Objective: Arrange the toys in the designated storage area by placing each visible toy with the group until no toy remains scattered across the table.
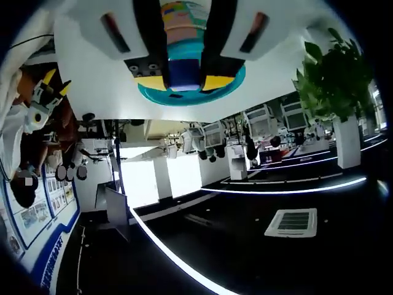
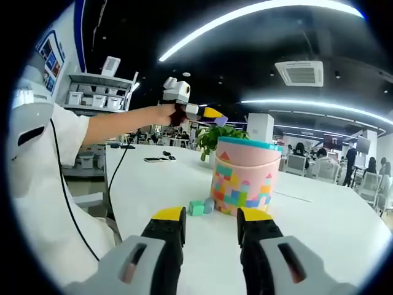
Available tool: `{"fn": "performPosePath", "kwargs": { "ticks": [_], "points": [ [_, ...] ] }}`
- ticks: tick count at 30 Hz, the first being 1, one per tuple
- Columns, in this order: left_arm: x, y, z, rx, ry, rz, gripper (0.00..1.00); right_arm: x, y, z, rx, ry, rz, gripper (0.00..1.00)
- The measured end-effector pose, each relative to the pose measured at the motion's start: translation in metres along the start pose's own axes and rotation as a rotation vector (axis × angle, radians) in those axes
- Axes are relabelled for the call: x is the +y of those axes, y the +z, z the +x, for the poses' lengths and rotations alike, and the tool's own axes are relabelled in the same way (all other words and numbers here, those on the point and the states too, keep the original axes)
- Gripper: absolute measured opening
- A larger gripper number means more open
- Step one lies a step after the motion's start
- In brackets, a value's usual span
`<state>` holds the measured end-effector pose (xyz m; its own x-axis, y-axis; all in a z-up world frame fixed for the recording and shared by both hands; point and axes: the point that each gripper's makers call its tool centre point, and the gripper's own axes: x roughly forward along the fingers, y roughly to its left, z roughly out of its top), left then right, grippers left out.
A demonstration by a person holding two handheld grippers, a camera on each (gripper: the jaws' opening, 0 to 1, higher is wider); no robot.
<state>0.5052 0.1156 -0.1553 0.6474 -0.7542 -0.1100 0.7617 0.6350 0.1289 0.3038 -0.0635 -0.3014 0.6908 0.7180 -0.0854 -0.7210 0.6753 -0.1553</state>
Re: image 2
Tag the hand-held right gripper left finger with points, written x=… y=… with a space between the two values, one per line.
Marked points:
x=155 y=252

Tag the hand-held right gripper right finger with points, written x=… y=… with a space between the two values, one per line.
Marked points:
x=265 y=252

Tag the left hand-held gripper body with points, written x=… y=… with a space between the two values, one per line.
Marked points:
x=176 y=92

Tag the white chest-worn device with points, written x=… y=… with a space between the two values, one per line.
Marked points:
x=30 y=113

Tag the white table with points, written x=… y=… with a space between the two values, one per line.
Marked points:
x=159 y=184

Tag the pink toy storage bucket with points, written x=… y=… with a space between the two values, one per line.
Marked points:
x=245 y=166

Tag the potted green plant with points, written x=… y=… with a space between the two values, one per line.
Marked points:
x=212 y=136

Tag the person in white shirt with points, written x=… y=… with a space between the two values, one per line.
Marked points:
x=40 y=215

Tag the white slatted device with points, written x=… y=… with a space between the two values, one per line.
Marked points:
x=110 y=66

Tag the grey display screen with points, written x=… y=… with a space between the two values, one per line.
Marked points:
x=363 y=144

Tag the white-cased smartphone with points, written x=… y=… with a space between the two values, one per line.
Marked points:
x=155 y=159

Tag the mint toy cube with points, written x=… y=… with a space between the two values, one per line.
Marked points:
x=196 y=208

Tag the person's left hand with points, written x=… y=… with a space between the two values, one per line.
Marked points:
x=165 y=115

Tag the wide curved ceiling light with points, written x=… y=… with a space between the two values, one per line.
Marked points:
x=239 y=20

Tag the row of white storage bins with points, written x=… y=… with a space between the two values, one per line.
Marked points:
x=99 y=99

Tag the thin curved ceiling light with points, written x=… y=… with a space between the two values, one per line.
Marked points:
x=307 y=103

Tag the wall poster board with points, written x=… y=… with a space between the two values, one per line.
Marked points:
x=52 y=61

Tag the dark hanging sign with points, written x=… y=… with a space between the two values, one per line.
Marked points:
x=333 y=142

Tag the row of white office chairs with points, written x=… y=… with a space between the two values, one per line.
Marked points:
x=371 y=184

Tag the black flat case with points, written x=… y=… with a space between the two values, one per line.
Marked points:
x=122 y=146

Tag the grey metal shelf rack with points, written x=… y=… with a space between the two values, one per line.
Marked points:
x=98 y=81

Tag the purple toy block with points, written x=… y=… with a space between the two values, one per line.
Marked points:
x=221 y=122

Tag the ceiling air conditioner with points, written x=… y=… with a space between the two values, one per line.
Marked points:
x=299 y=73

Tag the grey-blue toy cylinder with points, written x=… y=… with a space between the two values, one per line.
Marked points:
x=209 y=205

